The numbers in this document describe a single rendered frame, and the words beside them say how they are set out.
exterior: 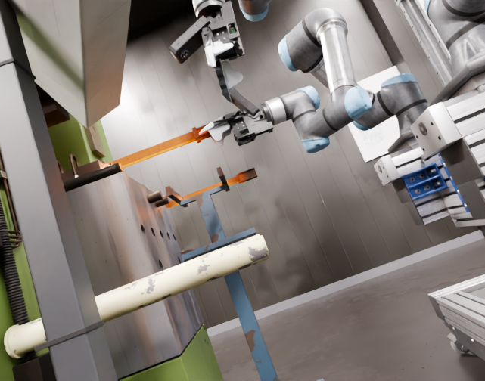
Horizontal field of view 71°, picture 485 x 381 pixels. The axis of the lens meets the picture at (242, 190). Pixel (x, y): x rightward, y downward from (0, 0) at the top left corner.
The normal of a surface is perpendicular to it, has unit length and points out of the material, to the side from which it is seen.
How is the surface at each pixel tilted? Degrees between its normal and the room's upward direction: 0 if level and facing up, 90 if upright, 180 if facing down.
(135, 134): 90
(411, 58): 90
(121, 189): 90
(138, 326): 90
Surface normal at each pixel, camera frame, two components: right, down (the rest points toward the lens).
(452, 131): -0.19, -0.13
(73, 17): -0.57, 0.66
